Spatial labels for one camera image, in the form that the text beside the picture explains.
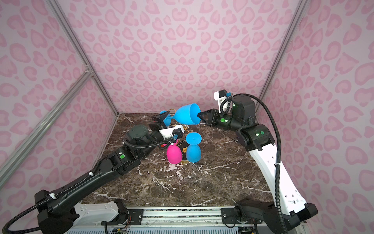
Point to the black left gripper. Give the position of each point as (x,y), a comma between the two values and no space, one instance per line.
(158,127)

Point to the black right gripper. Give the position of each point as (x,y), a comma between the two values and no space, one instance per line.
(213,117)

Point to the blue wine glass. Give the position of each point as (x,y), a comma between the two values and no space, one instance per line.
(186,115)
(193,152)

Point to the blue wine glass front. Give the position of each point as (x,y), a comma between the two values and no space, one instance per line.
(193,152)

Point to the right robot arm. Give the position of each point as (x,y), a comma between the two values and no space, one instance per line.
(289,209)

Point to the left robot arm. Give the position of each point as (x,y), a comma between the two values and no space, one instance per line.
(57,212)

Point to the magenta wine glass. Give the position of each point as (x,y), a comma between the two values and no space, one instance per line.
(174,153)

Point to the aluminium diagonal brace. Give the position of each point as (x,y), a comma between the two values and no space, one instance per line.
(30,142)

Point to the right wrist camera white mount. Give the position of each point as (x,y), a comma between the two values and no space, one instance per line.
(220,96)

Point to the gold wire glass rack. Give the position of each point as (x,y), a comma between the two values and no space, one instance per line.
(183,146)

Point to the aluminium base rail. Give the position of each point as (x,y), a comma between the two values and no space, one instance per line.
(178,220)

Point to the aluminium corner post left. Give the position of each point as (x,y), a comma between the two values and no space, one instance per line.
(76,44)

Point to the aluminium corner post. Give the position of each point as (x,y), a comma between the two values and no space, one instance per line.
(300,11)
(76,44)

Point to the aluminium corner post right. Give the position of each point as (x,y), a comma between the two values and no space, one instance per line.
(300,11)

